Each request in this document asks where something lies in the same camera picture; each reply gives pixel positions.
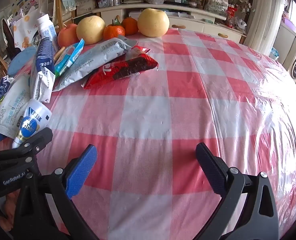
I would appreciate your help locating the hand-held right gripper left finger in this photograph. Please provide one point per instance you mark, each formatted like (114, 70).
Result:
(81, 170)

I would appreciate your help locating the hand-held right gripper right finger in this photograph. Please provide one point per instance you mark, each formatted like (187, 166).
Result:
(211, 170)

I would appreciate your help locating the clear Magicday drink pouch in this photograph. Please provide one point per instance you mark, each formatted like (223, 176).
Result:
(31, 122)

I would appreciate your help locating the white and dark blue carton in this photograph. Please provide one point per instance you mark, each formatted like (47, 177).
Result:
(44, 62)

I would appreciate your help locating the silver grey snack bag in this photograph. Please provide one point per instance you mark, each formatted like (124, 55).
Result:
(95, 60)

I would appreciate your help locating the white printed pouch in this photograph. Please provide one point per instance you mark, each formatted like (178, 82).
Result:
(11, 111)

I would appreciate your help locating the blue chair cushion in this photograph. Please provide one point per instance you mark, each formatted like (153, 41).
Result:
(20, 60)

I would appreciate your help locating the red white checkered tablecloth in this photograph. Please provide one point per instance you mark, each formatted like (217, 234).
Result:
(163, 105)

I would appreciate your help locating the blue white small packet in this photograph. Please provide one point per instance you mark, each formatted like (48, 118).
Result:
(70, 56)

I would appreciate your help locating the dark brown chair back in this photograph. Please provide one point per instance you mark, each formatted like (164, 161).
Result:
(9, 38)

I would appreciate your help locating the red snack packet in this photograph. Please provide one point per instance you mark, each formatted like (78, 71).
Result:
(123, 71)

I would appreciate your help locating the red apple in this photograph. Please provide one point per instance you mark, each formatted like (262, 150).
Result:
(68, 35)

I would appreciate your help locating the white cloth with orange print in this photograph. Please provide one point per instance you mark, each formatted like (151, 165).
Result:
(25, 32)

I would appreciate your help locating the white milk bottle blue label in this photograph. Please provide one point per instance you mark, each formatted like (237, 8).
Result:
(46, 26)

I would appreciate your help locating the yellow pear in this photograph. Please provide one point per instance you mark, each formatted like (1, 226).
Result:
(153, 22)
(91, 30)

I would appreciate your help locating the mandarin orange with green leaf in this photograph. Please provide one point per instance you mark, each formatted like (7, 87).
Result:
(114, 32)

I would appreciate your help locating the wooden chair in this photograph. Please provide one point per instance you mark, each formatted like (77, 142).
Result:
(59, 10)

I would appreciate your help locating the white cardboard box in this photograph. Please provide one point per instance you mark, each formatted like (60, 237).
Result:
(86, 3)

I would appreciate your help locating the cream cabinet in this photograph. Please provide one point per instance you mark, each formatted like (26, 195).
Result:
(200, 25)

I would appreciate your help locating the red packets in plastic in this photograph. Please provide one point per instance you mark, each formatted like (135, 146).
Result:
(231, 16)

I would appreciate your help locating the white curtain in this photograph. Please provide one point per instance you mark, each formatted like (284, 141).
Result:
(262, 12)

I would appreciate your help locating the plastic bag of packets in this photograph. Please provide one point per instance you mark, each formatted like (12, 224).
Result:
(217, 2)

